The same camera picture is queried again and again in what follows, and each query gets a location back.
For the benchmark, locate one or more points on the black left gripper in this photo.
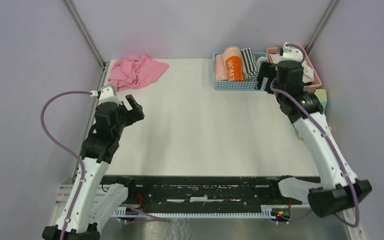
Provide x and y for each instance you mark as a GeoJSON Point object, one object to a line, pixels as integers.
{"type": "Point", "coordinates": [132, 115]}

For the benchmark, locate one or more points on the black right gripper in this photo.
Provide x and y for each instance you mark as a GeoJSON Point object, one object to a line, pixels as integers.
{"type": "Point", "coordinates": [268, 70]}

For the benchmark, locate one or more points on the orange white towel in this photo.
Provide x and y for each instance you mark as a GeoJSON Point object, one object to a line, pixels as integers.
{"type": "Point", "coordinates": [233, 63]}

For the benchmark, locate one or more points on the teal rabbit pattern towel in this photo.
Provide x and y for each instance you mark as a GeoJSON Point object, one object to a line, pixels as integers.
{"type": "Point", "coordinates": [262, 59]}

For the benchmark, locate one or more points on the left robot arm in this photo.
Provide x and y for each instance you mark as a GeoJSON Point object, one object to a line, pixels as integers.
{"type": "Point", "coordinates": [81, 219]}

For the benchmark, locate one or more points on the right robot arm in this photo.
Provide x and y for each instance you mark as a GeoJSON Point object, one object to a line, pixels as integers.
{"type": "Point", "coordinates": [340, 188]}

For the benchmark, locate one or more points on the rolled striped towel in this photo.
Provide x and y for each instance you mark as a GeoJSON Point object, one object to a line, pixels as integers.
{"type": "Point", "coordinates": [249, 64]}

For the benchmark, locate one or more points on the crumpled pink towel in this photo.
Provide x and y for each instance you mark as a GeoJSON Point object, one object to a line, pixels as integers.
{"type": "Point", "coordinates": [136, 72]}

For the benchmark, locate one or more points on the rolled peach towel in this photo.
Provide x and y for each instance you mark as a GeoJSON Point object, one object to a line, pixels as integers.
{"type": "Point", "coordinates": [220, 70]}

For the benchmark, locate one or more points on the blue plastic basket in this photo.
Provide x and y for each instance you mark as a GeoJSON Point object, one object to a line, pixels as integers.
{"type": "Point", "coordinates": [234, 86]}

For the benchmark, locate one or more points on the white folded cloth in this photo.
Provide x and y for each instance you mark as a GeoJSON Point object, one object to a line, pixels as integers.
{"type": "Point", "coordinates": [308, 72]}

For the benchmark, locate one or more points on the pink plastic basket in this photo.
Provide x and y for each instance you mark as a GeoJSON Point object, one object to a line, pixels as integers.
{"type": "Point", "coordinates": [307, 87]}

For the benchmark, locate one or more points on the light blue yellow towel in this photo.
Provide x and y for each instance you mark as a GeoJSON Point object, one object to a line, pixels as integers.
{"type": "Point", "coordinates": [321, 94]}

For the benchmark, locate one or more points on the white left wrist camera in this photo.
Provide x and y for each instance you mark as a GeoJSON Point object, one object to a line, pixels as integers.
{"type": "Point", "coordinates": [107, 94]}

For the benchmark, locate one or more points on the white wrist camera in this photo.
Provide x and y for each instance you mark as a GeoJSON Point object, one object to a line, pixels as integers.
{"type": "Point", "coordinates": [292, 52]}
{"type": "Point", "coordinates": [107, 94]}

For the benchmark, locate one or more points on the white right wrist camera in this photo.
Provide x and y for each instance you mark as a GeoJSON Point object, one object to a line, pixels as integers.
{"type": "Point", "coordinates": [292, 52]}

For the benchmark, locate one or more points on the aluminium frame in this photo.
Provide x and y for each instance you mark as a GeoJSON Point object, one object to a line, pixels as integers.
{"type": "Point", "coordinates": [145, 220]}

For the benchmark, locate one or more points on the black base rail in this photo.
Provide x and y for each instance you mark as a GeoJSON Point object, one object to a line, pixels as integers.
{"type": "Point", "coordinates": [203, 194]}

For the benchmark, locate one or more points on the white cable duct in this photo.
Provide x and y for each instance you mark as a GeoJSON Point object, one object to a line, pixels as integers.
{"type": "Point", "coordinates": [123, 212]}

